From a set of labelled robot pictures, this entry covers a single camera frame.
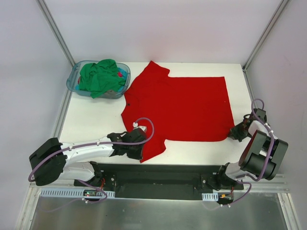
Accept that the grey t shirt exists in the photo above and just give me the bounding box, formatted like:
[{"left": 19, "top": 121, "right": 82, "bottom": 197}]
[{"left": 104, "top": 90, "right": 117, "bottom": 99}]

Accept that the red t shirt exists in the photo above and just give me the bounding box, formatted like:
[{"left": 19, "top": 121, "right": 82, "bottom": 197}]
[{"left": 121, "top": 61, "right": 234, "bottom": 162}]

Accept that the left aluminium frame post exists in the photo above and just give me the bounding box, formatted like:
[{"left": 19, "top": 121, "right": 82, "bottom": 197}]
[{"left": 36, "top": 0, "right": 76, "bottom": 67}]

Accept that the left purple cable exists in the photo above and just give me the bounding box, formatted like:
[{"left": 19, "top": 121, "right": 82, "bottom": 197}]
[{"left": 28, "top": 117, "right": 155, "bottom": 183}]

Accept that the white slotted cable duct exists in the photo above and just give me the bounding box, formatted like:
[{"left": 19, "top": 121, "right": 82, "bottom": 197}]
[
  {"left": 201, "top": 192, "right": 219, "bottom": 202},
  {"left": 40, "top": 188, "right": 115, "bottom": 199}
]

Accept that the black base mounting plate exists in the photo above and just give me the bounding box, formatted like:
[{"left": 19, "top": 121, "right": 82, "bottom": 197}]
[{"left": 87, "top": 162, "right": 243, "bottom": 200}]

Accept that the right white slotted cable duct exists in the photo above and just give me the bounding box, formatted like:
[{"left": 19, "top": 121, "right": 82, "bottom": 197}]
[{"left": 201, "top": 192, "right": 219, "bottom": 202}]

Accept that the aluminium front rail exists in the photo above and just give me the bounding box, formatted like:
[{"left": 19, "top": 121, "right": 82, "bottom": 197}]
[{"left": 30, "top": 174, "right": 290, "bottom": 193}]

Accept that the green t shirt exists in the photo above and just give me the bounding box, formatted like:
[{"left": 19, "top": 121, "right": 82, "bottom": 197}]
[{"left": 79, "top": 59, "right": 126, "bottom": 98}]

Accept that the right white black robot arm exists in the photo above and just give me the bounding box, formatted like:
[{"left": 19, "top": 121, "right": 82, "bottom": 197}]
[{"left": 216, "top": 120, "right": 288, "bottom": 189}]

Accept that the right aluminium frame post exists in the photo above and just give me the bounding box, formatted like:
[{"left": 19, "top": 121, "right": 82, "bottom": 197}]
[{"left": 242, "top": 0, "right": 291, "bottom": 72}]

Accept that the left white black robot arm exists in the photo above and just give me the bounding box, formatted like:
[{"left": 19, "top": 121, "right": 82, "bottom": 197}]
[{"left": 28, "top": 128, "right": 147, "bottom": 186}]

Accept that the left white slotted cable duct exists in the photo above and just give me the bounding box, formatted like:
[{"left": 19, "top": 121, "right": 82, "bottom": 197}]
[{"left": 40, "top": 188, "right": 115, "bottom": 199}]

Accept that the aluminium frame post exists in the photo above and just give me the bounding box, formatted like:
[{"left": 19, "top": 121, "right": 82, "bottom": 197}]
[
  {"left": 36, "top": 0, "right": 76, "bottom": 67},
  {"left": 242, "top": 0, "right": 291, "bottom": 72}
]

